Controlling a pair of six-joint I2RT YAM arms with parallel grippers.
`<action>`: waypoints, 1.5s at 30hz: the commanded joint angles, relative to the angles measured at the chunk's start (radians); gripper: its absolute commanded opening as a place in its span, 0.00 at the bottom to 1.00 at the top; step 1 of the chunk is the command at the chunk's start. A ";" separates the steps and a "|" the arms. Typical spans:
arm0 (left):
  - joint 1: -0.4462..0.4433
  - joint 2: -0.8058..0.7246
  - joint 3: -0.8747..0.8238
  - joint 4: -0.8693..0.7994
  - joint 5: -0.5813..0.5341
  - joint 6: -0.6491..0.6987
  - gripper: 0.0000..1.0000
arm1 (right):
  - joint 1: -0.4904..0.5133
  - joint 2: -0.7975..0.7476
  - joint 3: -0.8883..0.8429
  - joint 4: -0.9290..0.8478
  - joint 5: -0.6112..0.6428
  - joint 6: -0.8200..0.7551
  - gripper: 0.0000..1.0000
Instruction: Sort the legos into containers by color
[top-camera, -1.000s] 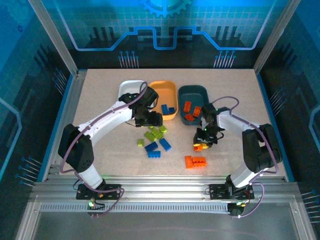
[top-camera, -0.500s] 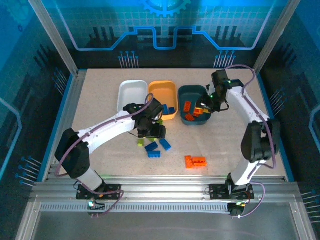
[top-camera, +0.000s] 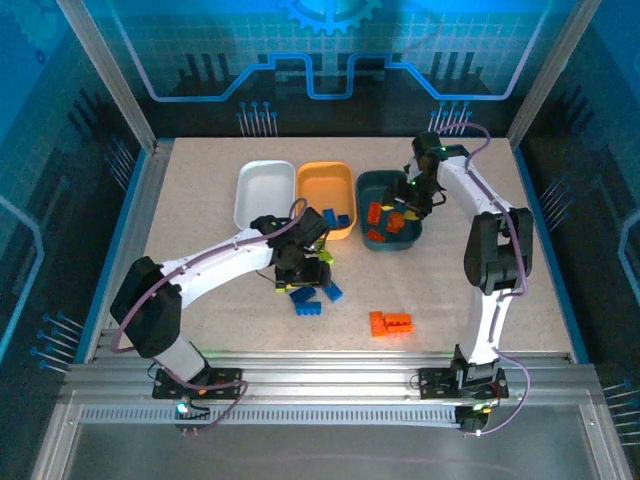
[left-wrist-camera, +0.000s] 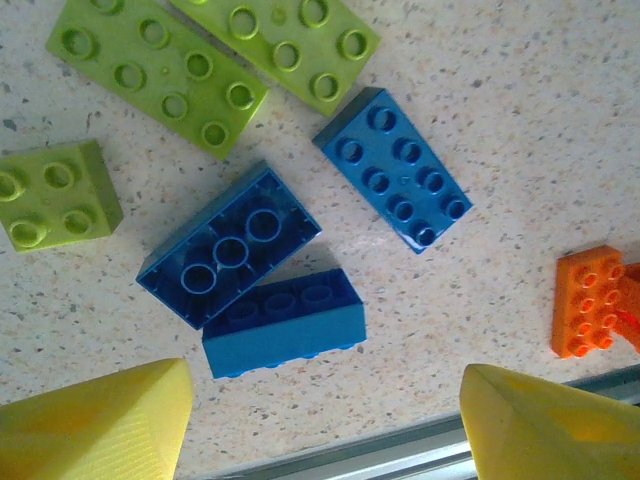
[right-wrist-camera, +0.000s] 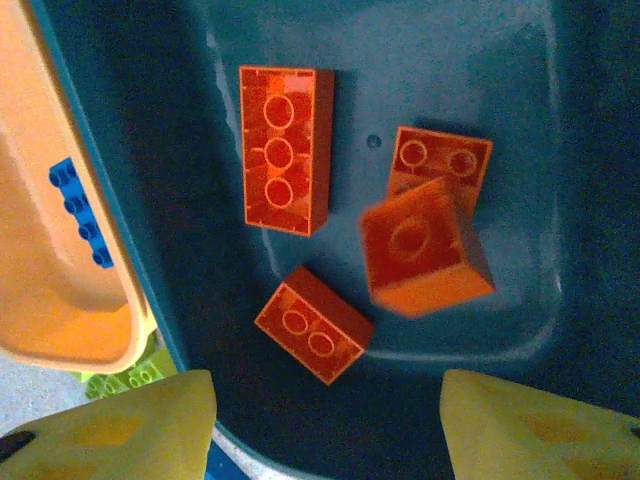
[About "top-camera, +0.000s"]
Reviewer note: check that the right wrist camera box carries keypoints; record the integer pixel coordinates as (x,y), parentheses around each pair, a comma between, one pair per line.
(413,169)

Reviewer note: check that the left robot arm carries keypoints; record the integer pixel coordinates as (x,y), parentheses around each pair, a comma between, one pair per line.
(220,255)

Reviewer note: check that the black controller box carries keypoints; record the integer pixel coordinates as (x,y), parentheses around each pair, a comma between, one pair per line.
(192,417)
(472,420)

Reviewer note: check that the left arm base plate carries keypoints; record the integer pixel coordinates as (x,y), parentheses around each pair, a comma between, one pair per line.
(225,384)

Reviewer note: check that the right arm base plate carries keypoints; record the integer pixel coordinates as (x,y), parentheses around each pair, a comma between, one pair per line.
(435,384)

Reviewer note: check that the long blue lego brick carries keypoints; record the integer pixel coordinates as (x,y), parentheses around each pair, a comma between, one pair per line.
(303,294)
(308,308)
(333,292)
(329,218)

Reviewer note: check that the aluminum frame post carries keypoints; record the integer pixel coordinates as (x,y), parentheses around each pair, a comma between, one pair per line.
(107,75)
(550,75)

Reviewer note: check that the short orange lego brick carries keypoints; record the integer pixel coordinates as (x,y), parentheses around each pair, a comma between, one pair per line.
(376,236)

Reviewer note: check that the teal plastic container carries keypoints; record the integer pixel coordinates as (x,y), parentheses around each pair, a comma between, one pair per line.
(367,190)

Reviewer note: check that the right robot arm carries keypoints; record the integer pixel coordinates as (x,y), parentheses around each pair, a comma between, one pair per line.
(480,195)

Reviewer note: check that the long orange lego brick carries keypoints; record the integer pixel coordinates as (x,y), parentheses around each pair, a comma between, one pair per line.
(399,329)
(377,324)
(395,223)
(374,213)
(398,318)

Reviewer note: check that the orange plastic container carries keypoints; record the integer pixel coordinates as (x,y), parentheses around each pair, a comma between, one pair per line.
(325,190)

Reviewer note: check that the slotted metal strip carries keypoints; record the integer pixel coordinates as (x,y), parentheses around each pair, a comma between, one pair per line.
(325,415)

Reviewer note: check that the white plastic container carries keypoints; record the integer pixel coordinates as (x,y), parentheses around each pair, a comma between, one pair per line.
(262,192)

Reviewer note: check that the small blue lego brick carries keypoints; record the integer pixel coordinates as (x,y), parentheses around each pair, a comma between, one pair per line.
(343,220)

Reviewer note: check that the aluminum mounting rail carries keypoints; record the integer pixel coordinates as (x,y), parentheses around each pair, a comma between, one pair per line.
(325,370)

